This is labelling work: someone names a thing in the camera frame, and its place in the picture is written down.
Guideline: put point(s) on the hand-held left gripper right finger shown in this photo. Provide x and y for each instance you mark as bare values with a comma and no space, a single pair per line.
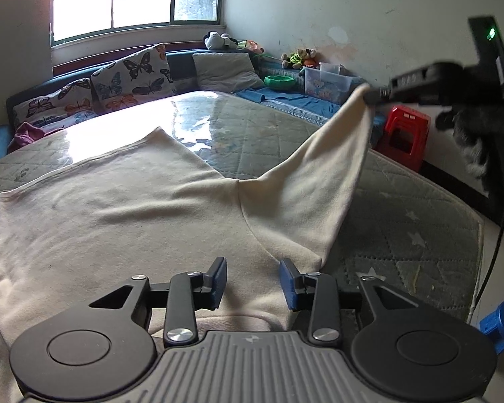
287,281

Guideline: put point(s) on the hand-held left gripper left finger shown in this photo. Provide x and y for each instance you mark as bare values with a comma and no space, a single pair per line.
219,281

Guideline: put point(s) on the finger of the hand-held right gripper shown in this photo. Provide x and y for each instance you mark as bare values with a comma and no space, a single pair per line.
380,94

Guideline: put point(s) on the cream long-sleeve top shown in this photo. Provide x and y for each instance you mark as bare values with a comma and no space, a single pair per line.
130,201

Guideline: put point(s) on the person's right hand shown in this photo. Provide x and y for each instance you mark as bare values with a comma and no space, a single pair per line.
470,134

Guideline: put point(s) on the red plastic stool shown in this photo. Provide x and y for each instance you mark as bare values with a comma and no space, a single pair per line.
403,134

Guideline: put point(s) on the clear plastic storage box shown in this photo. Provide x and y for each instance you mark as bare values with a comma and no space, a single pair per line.
327,86

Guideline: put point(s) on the blue sofa cover cloth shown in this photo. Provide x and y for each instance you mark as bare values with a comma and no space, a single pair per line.
294,103

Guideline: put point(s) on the brown plush toy green vest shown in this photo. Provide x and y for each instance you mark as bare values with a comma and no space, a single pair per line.
294,58

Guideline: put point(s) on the green bowl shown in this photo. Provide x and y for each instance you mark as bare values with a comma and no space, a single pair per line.
279,82

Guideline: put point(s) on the orange green plush toy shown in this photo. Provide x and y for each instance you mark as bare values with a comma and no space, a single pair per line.
252,46

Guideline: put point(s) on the grey pillow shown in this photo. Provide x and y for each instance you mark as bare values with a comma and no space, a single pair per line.
224,69

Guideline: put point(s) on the panda plush toy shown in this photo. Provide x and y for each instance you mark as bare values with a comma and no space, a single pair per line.
218,40

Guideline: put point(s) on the blue sofa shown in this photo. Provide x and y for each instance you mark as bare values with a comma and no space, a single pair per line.
180,65

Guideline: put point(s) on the blue plastic object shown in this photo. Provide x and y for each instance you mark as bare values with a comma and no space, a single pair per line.
502,327

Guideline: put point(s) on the butterfly print pillow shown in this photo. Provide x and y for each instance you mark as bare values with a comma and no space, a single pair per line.
134,75
54,105

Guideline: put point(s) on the pink cloth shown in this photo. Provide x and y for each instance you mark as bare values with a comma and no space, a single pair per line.
25,136

